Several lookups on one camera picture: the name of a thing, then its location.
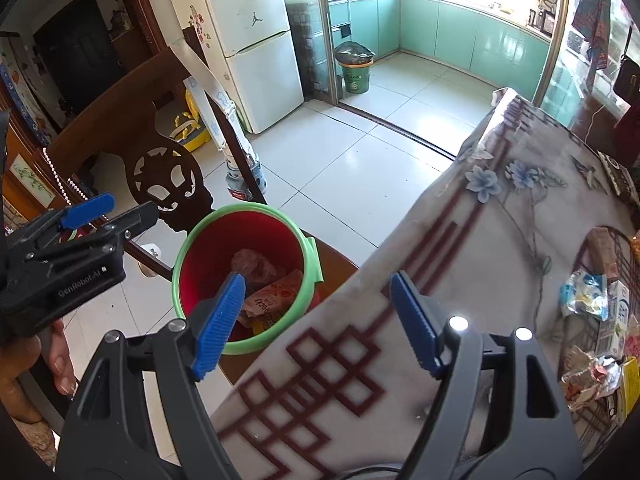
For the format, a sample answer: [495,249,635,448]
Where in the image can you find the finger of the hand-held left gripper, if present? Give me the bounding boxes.
[59,192,116,232]
[99,201,160,247]

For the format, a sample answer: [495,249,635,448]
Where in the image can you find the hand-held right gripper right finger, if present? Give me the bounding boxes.
[389,270,586,480]

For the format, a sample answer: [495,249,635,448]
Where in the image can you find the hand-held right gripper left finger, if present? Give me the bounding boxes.
[55,271,247,480]

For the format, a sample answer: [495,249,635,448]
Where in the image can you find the salmon printed packet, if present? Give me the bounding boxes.
[240,270,305,333]

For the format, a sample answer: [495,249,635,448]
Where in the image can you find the red bucket with green rim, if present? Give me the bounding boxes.
[171,203,325,356]

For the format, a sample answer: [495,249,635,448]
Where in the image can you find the blue and white wrapper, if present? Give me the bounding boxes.
[559,269,610,320]

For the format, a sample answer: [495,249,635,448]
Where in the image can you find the foil wrapper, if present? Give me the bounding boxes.
[560,347,626,411]

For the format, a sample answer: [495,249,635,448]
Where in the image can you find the small brown carton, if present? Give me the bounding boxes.
[586,227,626,283]

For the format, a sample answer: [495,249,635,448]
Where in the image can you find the white and green milk carton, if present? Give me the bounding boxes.
[597,280,639,358]

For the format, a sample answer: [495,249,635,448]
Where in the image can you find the yellow cardboard box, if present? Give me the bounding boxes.
[607,355,640,429]

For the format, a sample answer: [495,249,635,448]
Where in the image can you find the black shoulder bag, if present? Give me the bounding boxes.
[612,25,640,106]

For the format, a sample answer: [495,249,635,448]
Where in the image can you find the green trash bin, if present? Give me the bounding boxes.
[334,41,376,95]

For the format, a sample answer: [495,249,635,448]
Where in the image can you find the person's left hand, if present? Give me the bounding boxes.
[0,317,79,426]

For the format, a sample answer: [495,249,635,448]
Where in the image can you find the carved wooden chair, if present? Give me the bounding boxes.
[42,50,362,386]

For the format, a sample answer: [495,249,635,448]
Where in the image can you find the yellow toy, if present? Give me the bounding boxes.
[170,87,211,153]

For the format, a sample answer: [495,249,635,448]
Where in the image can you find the clear plastic bottle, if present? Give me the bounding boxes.
[225,152,268,204]

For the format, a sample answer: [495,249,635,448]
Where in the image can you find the white paper strip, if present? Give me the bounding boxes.
[170,42,261,201]

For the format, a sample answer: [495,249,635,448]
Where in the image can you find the dark wooden cabinet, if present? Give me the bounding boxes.
[0,0,167,221]

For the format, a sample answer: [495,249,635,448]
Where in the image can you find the white refrigerator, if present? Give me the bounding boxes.
[192,0,306,135]

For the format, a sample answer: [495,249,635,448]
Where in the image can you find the dark snack packet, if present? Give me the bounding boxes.
[597,151,635,201]

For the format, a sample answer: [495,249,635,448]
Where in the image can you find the dark red garment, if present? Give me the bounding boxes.
[612,105,640,171]

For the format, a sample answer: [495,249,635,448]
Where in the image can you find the teal kitchen base cabinets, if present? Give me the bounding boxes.
[327,0,551,106]

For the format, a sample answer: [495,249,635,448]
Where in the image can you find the blue and red hanging towel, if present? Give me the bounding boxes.
[571,0,612,92]

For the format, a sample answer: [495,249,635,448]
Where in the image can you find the white bead string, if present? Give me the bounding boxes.
[42,147,96,211]

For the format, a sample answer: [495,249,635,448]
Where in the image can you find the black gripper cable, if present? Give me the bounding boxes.
[340,467,402,480]

